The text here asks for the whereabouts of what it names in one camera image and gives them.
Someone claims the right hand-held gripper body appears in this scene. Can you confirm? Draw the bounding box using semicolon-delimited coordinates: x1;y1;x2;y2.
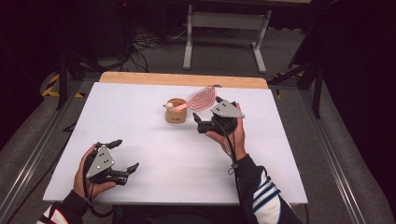
197;98;247;137

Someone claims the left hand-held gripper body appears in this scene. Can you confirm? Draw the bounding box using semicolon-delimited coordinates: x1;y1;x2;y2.
83;141;129;187

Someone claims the pink hairbrush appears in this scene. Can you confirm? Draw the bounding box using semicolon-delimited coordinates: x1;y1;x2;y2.
173;86;218;113

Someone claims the tan holder with bear figure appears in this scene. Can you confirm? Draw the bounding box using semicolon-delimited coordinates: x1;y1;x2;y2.
163;97;189;125

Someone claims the person's left hand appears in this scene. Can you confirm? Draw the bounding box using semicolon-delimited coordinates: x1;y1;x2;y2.
73;144;118;201

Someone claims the person's right hand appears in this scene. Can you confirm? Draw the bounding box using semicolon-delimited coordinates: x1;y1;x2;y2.
205;102;248;161

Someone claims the black metal stand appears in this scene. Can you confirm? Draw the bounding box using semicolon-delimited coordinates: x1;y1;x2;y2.
266;57;325;119
55;50;106;112

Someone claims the yellow black hazard tape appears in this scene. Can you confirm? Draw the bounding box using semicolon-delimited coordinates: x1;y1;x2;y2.
41;72;87;99

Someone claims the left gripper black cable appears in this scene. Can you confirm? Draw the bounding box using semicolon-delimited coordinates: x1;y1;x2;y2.
81;151;114;218

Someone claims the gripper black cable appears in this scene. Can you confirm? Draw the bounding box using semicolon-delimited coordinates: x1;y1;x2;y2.
214;119;240;175
81;151;114;218

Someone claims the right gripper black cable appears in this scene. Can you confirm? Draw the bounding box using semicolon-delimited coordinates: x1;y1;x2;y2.
214;119;240;175

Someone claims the aluminium floor rail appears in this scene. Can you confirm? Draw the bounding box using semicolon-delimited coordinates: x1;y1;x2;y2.
0;79;96;224
298;89;369;224

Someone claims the white metal table frame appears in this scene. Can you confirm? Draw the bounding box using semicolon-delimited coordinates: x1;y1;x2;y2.
182;4;273;75

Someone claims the bundle of black floor cables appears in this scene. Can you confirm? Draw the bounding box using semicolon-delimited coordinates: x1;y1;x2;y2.
113;0;190;73

